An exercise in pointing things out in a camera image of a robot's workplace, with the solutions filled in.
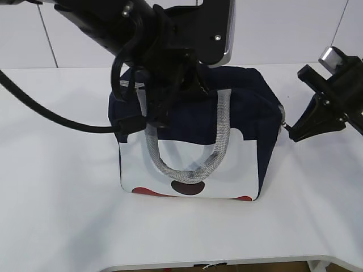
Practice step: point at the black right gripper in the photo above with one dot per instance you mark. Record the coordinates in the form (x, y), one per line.
(344, 87)

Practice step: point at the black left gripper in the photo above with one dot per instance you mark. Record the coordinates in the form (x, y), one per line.
(163, 51)

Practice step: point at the navy blue lunch bag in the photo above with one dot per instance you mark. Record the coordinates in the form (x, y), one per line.
(218, 147)

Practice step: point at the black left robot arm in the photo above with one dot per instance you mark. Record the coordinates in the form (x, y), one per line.
(104, 22)

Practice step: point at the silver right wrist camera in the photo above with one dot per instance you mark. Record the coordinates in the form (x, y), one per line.
(330, 58)

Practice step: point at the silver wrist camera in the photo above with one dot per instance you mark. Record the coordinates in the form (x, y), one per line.
(330, 58)
(207, 29)

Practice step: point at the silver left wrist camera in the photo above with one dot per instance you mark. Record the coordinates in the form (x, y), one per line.
(207, 29)

